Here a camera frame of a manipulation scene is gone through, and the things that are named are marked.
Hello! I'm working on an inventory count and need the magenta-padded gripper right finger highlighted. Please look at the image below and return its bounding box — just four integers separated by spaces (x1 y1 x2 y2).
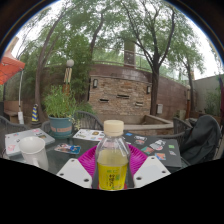
127 144 172 188

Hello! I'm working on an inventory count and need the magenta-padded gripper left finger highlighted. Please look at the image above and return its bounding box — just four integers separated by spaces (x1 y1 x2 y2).
56 145 100 189

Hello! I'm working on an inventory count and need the clear bottle with yellow label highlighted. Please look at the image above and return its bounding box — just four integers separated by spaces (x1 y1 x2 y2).
95 119 132 191

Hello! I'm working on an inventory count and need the black laptop with stickers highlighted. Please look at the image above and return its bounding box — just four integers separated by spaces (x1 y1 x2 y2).
123 131 183 169

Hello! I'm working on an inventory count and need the colourful sticker sheet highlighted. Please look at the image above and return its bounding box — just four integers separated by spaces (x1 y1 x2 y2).
54 143 82 155

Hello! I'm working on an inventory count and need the white sticker sheet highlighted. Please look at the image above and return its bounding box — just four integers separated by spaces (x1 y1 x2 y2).
72 128 106 142

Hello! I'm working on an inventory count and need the white mug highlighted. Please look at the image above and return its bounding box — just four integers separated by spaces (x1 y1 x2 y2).
18 135 50 171

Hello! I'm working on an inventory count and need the black jacket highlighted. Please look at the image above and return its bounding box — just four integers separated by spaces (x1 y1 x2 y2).
179 114 222 165

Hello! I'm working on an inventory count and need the silver laptop with stickers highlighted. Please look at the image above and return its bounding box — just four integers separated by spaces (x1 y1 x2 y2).
4 128 56 158

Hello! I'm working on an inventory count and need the green plant in teal pot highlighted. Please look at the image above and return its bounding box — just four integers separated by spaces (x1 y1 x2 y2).
43 85 81 138

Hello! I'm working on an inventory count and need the blue yellow striped cone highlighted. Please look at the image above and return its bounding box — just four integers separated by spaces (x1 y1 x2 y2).
31 103 40 124

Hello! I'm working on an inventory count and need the wooden bench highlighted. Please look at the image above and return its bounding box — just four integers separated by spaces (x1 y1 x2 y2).
3 100 21 123

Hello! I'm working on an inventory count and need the orange canopy tent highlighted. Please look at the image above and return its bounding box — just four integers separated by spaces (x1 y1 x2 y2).
0 54 26 86

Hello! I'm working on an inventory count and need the wooden lamp post with globe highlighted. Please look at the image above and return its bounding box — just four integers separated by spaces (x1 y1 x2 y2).
62 59 75 96

